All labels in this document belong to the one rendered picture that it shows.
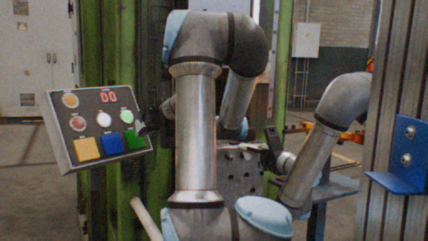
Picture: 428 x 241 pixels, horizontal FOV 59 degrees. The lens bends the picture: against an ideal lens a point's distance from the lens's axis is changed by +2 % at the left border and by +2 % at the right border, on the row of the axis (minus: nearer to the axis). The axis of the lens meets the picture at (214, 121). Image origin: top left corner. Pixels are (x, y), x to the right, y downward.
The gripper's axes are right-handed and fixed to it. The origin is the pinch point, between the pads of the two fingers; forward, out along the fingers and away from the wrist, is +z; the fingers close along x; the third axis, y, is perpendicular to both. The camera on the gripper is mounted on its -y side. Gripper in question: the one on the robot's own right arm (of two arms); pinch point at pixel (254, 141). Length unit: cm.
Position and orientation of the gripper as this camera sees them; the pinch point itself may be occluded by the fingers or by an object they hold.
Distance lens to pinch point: 146.5
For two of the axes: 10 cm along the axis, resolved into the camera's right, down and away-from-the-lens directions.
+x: 9.1, -0.5, 4.2
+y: -0.4, 9.8, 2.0
